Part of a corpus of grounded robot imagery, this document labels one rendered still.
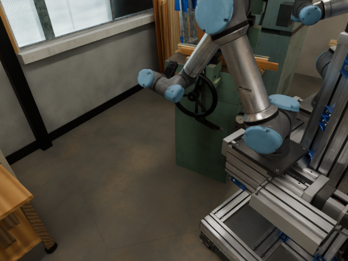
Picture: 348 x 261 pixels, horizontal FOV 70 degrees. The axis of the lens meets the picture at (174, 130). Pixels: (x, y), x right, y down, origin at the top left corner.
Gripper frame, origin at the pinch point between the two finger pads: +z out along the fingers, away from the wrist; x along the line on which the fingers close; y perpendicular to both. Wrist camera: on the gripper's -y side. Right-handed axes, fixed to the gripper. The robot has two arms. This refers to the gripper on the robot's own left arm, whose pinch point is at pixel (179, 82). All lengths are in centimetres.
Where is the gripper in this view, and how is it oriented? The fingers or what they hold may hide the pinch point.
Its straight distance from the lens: 135.9
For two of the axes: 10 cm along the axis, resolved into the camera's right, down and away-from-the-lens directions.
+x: 8.8, 2.8, -4.0
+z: 4.3, -0.6, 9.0
